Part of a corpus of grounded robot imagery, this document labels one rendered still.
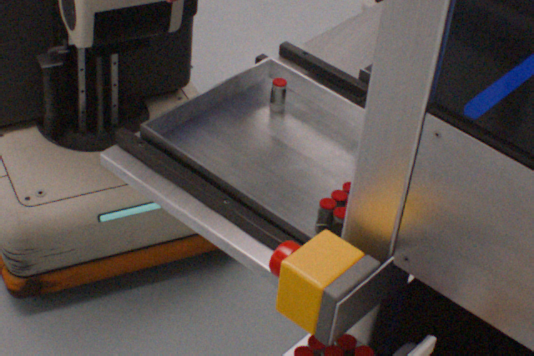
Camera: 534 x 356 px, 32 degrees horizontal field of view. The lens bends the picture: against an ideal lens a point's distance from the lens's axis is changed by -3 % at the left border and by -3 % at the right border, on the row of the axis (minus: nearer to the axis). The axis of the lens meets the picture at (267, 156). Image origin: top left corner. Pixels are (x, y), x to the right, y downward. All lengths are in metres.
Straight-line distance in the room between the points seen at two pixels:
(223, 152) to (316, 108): 0.18
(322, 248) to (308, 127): 0.43
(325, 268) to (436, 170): 0.15
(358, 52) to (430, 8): 0.75
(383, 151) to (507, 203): 0.14
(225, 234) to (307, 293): 0.27
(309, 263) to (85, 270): 1.34
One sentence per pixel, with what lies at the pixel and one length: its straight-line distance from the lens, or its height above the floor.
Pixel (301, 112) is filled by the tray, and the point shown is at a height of 0.88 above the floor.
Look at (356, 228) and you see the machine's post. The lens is 0.99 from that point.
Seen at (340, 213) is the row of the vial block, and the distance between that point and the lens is 1.17.
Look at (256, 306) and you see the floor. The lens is 2.32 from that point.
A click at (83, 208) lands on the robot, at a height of 0.27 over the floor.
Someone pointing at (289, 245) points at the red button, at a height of 1.01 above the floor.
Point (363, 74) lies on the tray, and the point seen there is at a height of 0.91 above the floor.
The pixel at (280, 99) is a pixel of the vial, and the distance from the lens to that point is 1.38.
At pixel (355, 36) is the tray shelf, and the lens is 1.61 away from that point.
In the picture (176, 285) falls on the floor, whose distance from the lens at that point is 2.35.
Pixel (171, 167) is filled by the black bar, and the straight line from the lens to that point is 1.25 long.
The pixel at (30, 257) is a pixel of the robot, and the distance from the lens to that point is 2.16.
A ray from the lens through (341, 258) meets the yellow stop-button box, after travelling 0.96.
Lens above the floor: 1.69
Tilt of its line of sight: 38 degrees down
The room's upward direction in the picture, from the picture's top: 6 degrees clockwise
